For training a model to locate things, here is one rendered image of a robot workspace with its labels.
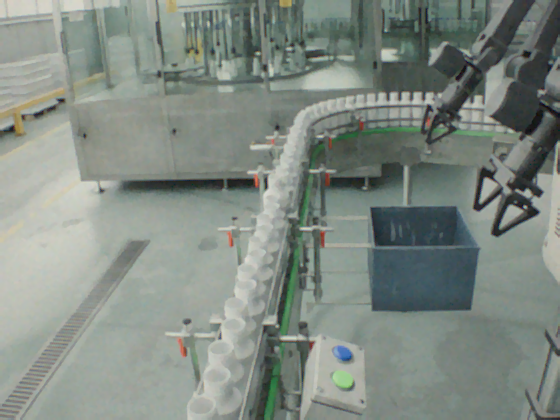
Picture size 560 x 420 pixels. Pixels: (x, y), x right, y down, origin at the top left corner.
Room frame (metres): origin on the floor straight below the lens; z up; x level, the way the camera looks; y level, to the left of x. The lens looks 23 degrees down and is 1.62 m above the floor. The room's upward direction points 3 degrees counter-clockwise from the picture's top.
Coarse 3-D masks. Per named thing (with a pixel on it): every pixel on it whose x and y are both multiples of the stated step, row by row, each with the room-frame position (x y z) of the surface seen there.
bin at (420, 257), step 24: (384, 216) 1.59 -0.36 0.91; (408, 216) 1.58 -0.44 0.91; (432, 216) 1.56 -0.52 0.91; (456, 216) 1.55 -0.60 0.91; (384, 240) 1.59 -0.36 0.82; (408, 240) 1.57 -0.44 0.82; (432, 240) 1.56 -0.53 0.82; (456, 240) 1.52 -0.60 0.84; (384, 264) 1.29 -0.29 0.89; (408, 264) 1.28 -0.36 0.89; (432, 264) 1.27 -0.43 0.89; (456, 264) 1.26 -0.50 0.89; (384, 288) 1.29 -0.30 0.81; (408, 288) 1.28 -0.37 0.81; (432, 288) 1.27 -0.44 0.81; (456, 288) 1.26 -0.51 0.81
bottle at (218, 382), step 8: (216, 368) 0.55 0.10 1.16; (224, 368) 0.55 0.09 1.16; (208, 376) 0.54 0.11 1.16; (216, 376) 0.55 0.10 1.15; (224, 376) 0.55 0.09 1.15; (208, 384) 0.52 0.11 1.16; (216, 384) 0.52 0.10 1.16; (224, 384) 0.52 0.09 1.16; (232, 384) 0.54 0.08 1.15; (208, 392) 0.52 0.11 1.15; (216, 392) 0.52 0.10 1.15; (224, 392) 0.52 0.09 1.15; (232, 392) 0.53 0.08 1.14; (216, 400) 0.52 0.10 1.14; (224, 400) 0.52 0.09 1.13; (232, 400) 0.52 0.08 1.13; (240, 400) 0.53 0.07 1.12; (224, 408) 0.51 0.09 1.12; (232, 408) 0.51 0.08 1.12; (240, 408) 0.52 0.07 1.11; (224, 416) 0.51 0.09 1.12; (232, 416) 0.51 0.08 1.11
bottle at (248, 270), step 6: (246, 264) 0.85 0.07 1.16; (252, 264) 0.84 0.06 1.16; (240, 270) 0.83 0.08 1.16; (246, 270) 0.84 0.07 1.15; (252, 270) 0.84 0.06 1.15; (240, 276) 0.82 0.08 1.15; (246, 276) 0.81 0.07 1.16; (252, 276) 0.81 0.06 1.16; (258, 276) 0.83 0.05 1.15; (258, 282) 0.82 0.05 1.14; (258, 288) 0.82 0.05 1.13; (264, 288) 0.83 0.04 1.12; (258, 294) 0.81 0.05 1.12; (264, 294) 0.82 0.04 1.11; (264, 300) 0.82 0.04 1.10
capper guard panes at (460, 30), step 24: (384, 0) 6.02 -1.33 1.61; (408, 0) 5.98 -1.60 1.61; (432, 0) 5.94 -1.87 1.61; (456, 0) 5.91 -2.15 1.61; (480, 0) 5.87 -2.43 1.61; (408, 24) 5.98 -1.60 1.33; (432, 24) 5.94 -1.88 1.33; (456, 24) 5.90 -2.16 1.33; (480, 24) 5.87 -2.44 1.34; (384, 48) 6.02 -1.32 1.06; (408, 48) 5.98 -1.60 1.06; (432, 48) 5.94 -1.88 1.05
